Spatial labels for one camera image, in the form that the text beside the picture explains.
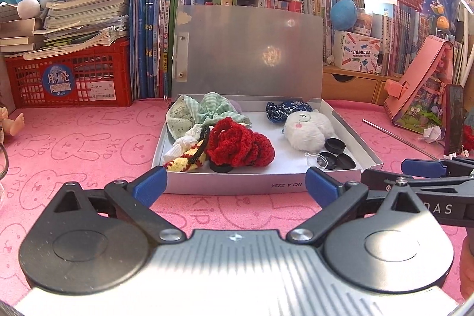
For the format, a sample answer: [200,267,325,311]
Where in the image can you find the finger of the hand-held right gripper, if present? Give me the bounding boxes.
[402,158,474,177]
[361,170,474,192]

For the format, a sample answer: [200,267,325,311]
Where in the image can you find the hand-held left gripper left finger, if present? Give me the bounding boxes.
[54,167,186,247]

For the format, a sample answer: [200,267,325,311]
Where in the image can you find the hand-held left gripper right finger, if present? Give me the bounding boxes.
[286,167,419,246]

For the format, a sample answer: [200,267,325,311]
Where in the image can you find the clear plastic cup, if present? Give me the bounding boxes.
[305,152,328,169]

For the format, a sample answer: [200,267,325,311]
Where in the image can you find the yellow red crochet hair tie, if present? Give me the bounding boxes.
[163,125,212,173]

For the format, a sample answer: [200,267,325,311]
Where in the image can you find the white tissue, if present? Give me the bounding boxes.
[163,126,202,159]

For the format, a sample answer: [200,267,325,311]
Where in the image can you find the white fluffy plush toy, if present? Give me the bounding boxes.
[283,109,336,153]

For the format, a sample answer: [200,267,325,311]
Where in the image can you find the green checked cloth scrunchie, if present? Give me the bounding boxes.
[166,93,252,139]

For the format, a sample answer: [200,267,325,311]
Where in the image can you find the blue floral fabric pouch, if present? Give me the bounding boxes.
[265,99,313,124]

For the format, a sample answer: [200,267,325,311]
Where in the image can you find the red crochet scrunchie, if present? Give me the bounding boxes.
[205,117,275,169]

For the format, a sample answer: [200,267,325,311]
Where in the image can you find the grey storage box with lid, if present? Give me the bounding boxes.
[151,4,384,195]

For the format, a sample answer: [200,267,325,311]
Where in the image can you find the person's right hand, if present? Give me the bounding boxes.
[460,238,474,300]

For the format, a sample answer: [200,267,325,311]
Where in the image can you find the white folded paper figure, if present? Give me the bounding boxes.
[422,125,443,143]

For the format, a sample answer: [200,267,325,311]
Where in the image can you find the thin metal rod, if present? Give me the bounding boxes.
[362,118,439,160]

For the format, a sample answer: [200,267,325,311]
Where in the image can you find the small red crochet piece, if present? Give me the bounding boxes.
[461,123,474,150]

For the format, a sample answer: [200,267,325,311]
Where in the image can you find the black smartphone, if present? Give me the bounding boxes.
[443,84,464,155]

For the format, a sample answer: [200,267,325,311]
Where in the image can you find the pink printed mat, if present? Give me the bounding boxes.
[0,96,474,302]

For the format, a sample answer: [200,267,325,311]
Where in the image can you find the pink house-shaped box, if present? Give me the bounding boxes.
[383,35,455,134]

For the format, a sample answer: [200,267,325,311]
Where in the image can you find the wooden drawer unit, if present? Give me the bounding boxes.
[322,65,401,105]

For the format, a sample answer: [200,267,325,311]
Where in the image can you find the large red plastic basket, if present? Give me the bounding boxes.
[4,40,133,108]

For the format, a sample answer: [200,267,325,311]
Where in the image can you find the white printed carton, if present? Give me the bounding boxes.
[332,30,382,74]

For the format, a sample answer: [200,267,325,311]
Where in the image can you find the row of upright books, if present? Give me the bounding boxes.
[130,0,463,100]

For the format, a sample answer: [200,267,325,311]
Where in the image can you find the blue plush ball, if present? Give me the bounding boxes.
[329,0,359,31]

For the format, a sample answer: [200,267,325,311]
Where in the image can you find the stack of flat books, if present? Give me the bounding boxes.
[0,0,134,61]

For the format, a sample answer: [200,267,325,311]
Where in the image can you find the white tube frame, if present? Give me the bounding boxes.
[457,0,474,87]

